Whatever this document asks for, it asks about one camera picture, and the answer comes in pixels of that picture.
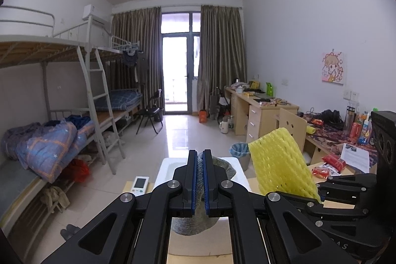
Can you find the purple grey blanket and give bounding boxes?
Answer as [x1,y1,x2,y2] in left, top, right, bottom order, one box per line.
[0,123,47,161]

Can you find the grey foam net sleeve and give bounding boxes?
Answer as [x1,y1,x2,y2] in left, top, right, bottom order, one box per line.
[171,150,237,237]

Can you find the white metal bunk bed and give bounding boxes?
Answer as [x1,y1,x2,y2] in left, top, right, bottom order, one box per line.
[90,35,143,128]
[0,5,126,252]

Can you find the black headphones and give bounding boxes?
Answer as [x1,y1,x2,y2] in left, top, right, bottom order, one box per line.
[322,109,344,130]

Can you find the black folding chair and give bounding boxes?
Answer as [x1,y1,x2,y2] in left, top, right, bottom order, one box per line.
[136,89,164,135]

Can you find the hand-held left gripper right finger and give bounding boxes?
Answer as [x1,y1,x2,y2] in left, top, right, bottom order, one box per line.
[202,149,361,264]

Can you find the printed paper sheet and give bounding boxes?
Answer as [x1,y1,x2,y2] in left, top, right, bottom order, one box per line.
[340,143,370,174]

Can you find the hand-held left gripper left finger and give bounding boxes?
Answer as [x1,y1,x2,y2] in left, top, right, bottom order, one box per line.
[40,150,198,264]

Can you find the light wood drawer desk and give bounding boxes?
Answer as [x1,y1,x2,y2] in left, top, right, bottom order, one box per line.
[224,86,299,144]

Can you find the white air conditioner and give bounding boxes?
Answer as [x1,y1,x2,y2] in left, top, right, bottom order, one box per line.
[82,5,110,24]

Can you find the white remote control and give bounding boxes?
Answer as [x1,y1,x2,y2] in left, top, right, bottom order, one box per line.
[130,176,149,197]

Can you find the black slippers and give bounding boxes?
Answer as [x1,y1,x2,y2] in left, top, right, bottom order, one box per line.
[60,224,82,241]

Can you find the yellow foam net sleeve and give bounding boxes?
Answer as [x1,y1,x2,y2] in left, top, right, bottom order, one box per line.
[247,127,324,204]

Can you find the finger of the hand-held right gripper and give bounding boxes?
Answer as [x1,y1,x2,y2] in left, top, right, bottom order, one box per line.
[305,194,370,219]
[316,174,377,194]

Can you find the black folding cart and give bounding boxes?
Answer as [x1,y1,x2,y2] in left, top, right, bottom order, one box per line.
[210,86,232,124]

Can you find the dark hanging clothes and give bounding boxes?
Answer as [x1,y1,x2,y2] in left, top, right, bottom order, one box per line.
[122,49,138,68]

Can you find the brown curtain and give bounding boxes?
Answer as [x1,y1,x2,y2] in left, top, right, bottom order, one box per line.
[111,6,162,116]
[199,5,248,116]

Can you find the pink cartoon wall poster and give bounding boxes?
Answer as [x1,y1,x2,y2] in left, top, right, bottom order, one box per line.
[321,50,346,85]

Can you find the dark blue garment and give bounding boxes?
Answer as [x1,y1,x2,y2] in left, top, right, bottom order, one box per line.
[66,116,91,129]

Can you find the blue checked bedding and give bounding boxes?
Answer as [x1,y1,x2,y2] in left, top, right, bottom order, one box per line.
[94,89,142,111]

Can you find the orange red snack packet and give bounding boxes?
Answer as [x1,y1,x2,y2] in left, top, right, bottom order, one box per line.
[312,167,331,179]

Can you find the white metal bed ladder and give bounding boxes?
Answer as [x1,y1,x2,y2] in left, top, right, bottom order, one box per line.
[77,46,126,175]

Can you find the beige cloth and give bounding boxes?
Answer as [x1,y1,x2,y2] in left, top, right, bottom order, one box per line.
[40,186,71,213]

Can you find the red plastic bag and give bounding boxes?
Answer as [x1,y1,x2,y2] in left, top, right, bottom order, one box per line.
[66,159,91,183]

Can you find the grey trash bin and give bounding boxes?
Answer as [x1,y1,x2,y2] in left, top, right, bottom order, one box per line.
[229,143,252,172]

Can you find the glass balcony door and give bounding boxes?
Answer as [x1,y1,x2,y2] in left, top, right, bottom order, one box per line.
[160,12,201,113]

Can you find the white foam box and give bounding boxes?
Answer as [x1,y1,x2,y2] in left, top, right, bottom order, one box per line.
[154,157,252,254]

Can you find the wooden smiley chair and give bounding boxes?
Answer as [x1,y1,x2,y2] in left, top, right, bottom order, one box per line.
[274,108,308,166]

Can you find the blue plaid quilt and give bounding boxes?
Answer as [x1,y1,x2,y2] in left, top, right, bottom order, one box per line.
[17,120,96,181]

